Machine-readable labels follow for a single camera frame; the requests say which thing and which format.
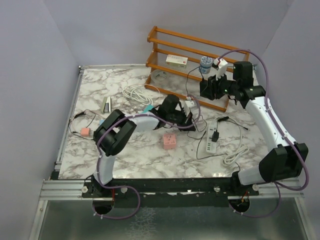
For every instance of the black power adapter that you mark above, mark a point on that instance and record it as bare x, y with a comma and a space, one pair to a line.
206, 89

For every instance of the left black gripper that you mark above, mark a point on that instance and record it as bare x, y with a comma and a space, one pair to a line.
186, 120

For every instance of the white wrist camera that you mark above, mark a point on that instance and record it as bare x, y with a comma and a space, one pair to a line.
221, 66
189, 106

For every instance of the white power strip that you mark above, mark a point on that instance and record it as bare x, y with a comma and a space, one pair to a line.
211, 141

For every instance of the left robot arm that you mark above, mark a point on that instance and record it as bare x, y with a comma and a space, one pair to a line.
114, 133

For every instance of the white cardboard box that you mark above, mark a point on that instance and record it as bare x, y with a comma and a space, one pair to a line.
176, 61

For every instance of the pink cube socket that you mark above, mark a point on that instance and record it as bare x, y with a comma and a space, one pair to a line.
169, 141

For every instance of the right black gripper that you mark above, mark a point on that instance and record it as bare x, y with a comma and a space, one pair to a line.
217, 95

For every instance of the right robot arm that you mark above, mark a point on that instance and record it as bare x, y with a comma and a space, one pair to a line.
286, 157

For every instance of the blue lidded jar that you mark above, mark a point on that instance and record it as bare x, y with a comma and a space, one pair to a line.
205, 64

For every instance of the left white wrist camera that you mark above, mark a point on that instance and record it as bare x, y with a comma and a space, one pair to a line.
189, 106

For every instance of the aluminium rail frame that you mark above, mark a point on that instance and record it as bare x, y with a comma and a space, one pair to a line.
61, 190

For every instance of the clear tape roll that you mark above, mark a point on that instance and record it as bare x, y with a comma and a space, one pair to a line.
158, 75

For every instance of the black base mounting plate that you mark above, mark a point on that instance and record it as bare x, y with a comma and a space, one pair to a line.
167, 192

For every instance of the teal power strip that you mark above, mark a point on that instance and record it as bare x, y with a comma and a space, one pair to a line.
147, 108

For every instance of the grey white stapler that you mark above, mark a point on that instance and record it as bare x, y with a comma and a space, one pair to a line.
106, 105

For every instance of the small salmon charger plug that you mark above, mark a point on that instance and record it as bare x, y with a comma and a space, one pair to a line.
86, 132

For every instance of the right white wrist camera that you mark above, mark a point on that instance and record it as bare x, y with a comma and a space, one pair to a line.
221, 66

